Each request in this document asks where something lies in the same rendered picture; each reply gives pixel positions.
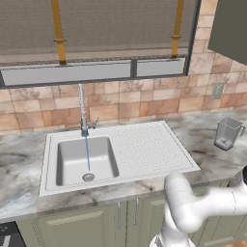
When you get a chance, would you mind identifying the white sink with drainboard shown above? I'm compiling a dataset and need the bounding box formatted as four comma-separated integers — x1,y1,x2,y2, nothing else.
39,120,202,198

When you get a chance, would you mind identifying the silver spring faucet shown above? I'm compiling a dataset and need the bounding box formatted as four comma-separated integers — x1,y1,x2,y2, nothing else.
77,83,100,138

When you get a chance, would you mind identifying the clear grey jug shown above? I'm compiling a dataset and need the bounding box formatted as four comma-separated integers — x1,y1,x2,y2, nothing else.
213,116,246,151

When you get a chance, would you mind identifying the window with grey blind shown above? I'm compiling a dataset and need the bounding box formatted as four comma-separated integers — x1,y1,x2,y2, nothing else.
0,0,203,90

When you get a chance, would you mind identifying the black dishwasher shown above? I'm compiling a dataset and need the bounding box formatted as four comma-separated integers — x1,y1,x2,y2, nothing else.
0,220,27,247

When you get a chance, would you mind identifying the silver cupboard handle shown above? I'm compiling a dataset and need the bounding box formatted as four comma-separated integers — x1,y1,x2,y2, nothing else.
116,201,123,230
133,197,140,227

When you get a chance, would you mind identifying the grey wall socket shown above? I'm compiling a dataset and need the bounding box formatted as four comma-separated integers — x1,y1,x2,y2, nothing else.
210,80,226,100

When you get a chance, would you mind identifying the grey-green wall cupboard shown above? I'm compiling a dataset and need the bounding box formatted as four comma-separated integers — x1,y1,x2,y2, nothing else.
207,0,247,67

